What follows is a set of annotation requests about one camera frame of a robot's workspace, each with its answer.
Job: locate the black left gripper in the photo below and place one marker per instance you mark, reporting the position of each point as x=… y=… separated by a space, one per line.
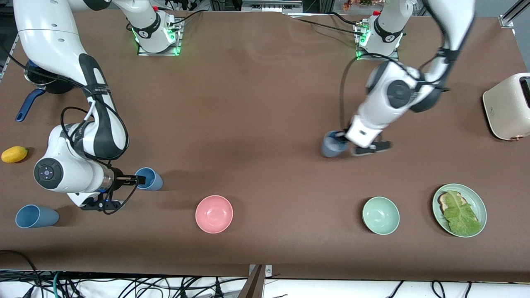
x=342 y=139

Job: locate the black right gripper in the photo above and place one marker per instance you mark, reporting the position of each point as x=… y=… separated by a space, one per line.
x=120 y=179

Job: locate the blue plastic cup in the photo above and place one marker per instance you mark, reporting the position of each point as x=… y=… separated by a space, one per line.
x=154 y=182
x=41 y=217
x=330 y=150

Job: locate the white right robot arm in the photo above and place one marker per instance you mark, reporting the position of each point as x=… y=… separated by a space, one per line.
x=45 y=33

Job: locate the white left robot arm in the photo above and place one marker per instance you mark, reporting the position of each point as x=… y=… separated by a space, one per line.
x=393 y=93

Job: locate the pink bowl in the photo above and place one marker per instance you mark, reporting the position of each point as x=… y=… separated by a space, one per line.
x=214 y=214

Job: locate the green bowl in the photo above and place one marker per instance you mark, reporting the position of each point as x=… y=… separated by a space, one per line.
x=381 y=215

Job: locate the brown table cover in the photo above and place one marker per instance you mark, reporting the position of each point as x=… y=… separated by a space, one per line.
x=248 y=124

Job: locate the yellow lemon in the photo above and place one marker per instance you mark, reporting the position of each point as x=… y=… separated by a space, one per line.
x=14 y=154

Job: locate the toast slice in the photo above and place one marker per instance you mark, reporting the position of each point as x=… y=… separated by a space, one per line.
x=444 y=202

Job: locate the glass lid with blue knob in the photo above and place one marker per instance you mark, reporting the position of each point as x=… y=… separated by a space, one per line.
x=33 y=74

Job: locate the green lettuce leaf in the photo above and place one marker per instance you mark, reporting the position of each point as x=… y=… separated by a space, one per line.
x=461 y=217

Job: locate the green plate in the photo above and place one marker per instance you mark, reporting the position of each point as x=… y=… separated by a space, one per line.
x=476 y=203

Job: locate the brown wooden beam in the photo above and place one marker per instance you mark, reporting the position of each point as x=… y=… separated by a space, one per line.
x=252 y=287

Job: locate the cream toaster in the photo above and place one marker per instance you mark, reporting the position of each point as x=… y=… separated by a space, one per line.
x=507 y=111

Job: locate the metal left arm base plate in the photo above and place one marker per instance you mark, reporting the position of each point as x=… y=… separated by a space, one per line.
x=377 y=58

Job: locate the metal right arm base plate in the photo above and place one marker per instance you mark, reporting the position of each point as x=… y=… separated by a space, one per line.
x=159 y=53

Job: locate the small metal bracket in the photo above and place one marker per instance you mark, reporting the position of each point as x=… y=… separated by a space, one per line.
x=269 y=270

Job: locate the aluminium frame bar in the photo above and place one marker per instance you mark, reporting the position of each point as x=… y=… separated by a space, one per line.
x=269 y=5

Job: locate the aluminium side rail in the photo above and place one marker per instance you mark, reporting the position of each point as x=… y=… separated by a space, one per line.
x=9 y=56

